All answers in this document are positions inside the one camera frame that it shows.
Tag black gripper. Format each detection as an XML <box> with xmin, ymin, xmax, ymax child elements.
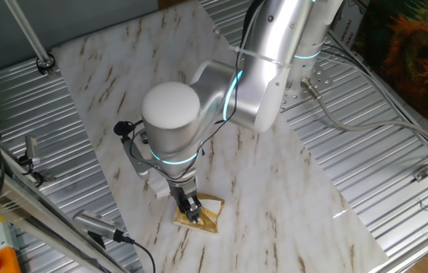
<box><xmin>170</xmin><ymin>184</ymin><xmax>202</xmax><ymax>224</ymax></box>

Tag gold tissue pack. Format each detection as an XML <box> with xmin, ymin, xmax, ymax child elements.
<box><xmin>173</xmin><ymin>193</ymin><xmax>226</xmax><ymax>235</ymax></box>

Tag white napkin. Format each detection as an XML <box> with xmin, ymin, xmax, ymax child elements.
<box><xmin>199</xmin><ymin>199</ymin><xmax>225</xmax><ymax>216</ymax></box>
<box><xmin>148</xmin><ymin>176</ymin><xmax>172</xmax><ymax>199</ymax></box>

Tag white marble pattern board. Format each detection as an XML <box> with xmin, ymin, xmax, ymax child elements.
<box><xmin>52</xmin><ymin>0</ymin><xmax>389</xmax><ymax>273</ymax></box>

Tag aluminium pole with black foot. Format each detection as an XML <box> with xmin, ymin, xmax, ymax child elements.
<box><xmin>3</xmin><ymin>0</ymin><xmax>58</xmax><ymax>75</ymax></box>

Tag cardboard box with red print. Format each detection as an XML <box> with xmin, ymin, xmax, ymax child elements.
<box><xmin>334</xmin><ymin>0</ymin><xmax>370</xmax><ymax>42</ymax></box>

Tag colourful patterned cloth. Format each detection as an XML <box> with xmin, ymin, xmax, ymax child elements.
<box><xmin>351</xmin><ymin>0</ymin><xmax>428</xmax><ymax>140</ymax></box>

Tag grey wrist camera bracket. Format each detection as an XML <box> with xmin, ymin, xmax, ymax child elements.
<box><xmin>121</xmin><ymin>128</ymin><xmax>152</xmax><ymax>177</ymax></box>

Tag silver depth camera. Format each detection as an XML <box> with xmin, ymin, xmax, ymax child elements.
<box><xmin>23</xmin><ymin>135</ymin><xmax>42</xmax><ymax>166</ymax></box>
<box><xmin>72</xmin><ymin>209</ymin><xmax>123</xmax><ymax>243</ymax></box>

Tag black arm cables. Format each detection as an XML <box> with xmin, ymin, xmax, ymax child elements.
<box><xmin>114</xmin><ymin>0</ymin><xmax>260</xmax><ymax>183</ymax></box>

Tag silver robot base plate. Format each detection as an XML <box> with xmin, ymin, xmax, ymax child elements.
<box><xmin>280</xmin><ymin>60</ymin><xmax>334</xmax><ymax>111</ymax></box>

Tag aluminium frame bar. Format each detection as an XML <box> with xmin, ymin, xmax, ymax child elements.
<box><xmin>0</xmin><ymin>146</ymin><xmax>130</xmax><ymax>273</ymax></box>

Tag grey robot power cable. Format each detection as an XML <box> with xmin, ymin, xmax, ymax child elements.
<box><xmin>299</xmin><ymin>77</ymin><xmax>428</xmax><ymax>151</ymax></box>

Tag grey cable bundle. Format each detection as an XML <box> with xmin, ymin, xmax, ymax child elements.
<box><xmin>321</xmin><ymin>30</ymin><xmax>428</xmax><ymax>156</ymax></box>

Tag small metal corner bracket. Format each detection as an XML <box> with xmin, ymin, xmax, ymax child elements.
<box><xmin>413</xmin><ymin>165</ymin><xmax>428</xmax><ymax>182</ymax></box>

